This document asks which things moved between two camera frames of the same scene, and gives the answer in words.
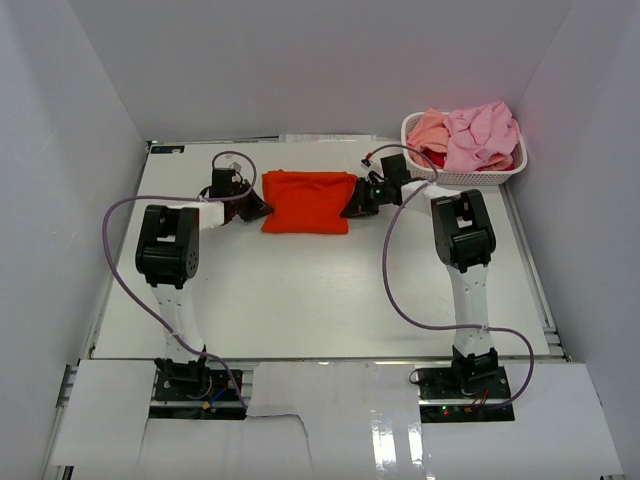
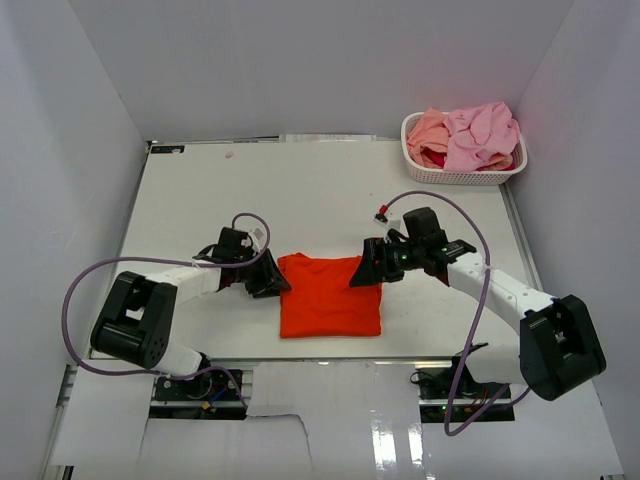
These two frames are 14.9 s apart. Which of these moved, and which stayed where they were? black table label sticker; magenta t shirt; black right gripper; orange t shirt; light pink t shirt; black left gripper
Moved: orange t shirt; black left gripper; black right gripper
Stayed: light pink t shirt; black table label sticker; magenta t shirt
